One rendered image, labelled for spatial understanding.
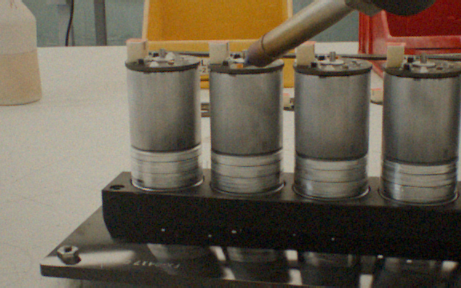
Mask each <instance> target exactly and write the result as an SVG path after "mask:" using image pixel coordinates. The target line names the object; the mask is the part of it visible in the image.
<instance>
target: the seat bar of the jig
mask: <svg viewBox="0 0 461 288"><path fill-rule="evenodd" d="M202 177H203V182H202V183H201V184H200V185H198V186H195V187H192V188H189V189H185V190H176V191H149V190H142V189H139V188H137V187H135V186H132V178H131V172H125V171H123V172H120V174H119V175H118V176H117V177H116V178H114V179H113V180H112V181H111V182H110V183H108V184H107V185H106V186H105V187H104V188H103V189H101V198H102V218H105V219H118V220H129V221H142V222H165V223H177V224H190V225H201V226H237V227H250V228H262V229H274V230H297V231H310V232H322V233H335V234H358V235H370V236H383V237H395V238H418V239H430V240H443V241H455V242H461V181H459V182H458V193H457V195H458V197H457V199H456V200H455V201H453V202H450V203H447V204H442V205H438V206H412V205H406V204H401V203H397V202H392V201H389V200H388V199H385V198H382V197H380V196H379V181H380V176H369V179H368V194H367V195H365V196H363V197H361V198H354V199H349V200H342V201H325V200H317V199H312V198H304V197H301V196H299V195H297V194H295V193H294V173H285V172H283V188H282V189H281V190H280V191H277V192H274V193H272V194H265V195H259V196H248V197H244V196H232V195H227V194H221V193H219V192H216V191H214V190H212V189H211V181H210V169H203V168H202Z"/></svg>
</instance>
